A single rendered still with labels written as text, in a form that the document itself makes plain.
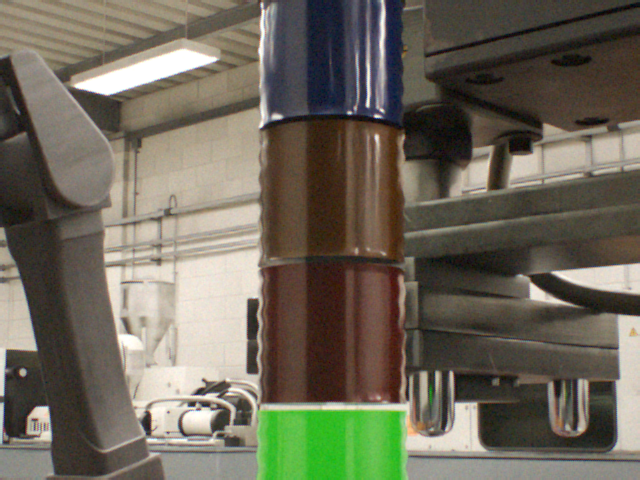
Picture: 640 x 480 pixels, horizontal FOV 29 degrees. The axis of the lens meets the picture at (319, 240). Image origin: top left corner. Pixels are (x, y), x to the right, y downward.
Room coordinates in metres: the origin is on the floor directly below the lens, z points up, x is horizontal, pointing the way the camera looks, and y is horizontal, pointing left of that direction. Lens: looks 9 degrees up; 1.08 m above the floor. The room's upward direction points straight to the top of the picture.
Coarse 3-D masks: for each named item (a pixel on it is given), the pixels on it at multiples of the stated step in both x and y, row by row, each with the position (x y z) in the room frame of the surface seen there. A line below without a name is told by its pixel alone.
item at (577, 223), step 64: (448, 192) 0.58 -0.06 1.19; (512, 192) 0.52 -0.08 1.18; (576, 192) 0.50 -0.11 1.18; (448, 256) 0.54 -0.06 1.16; (512, 256) 0.54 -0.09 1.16; (576, 256) 0.54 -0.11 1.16; (256, 320) 0.57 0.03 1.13; (448, 320) 0.52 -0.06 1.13; (512, 320) 0.56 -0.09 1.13; (576, 320) 0.61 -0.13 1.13; (448, 384) 0.53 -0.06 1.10; (512, 384) 0.59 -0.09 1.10; (576, 384) 0.62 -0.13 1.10
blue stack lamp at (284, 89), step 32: (288, 0) 0.29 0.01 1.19; (320, 0) 0.29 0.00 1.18; (352, 0) 0.29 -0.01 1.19; (384, 0) 0.30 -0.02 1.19; (288, 32) 0.29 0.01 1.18; (320, 32) 0.29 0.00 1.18; (352, 32) 0.29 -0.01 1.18; (384, 32) 0.30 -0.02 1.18; (288, 64) 0.29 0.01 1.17; (320, 64) 0.29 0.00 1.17; (352, 64) 0.29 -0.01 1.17; (384, 64) 0.30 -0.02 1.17; (288, 96) 0.29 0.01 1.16; (320, 96) 0.29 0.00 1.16; (352, 96) 0.29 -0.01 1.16; (384, 96) 0.30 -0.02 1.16
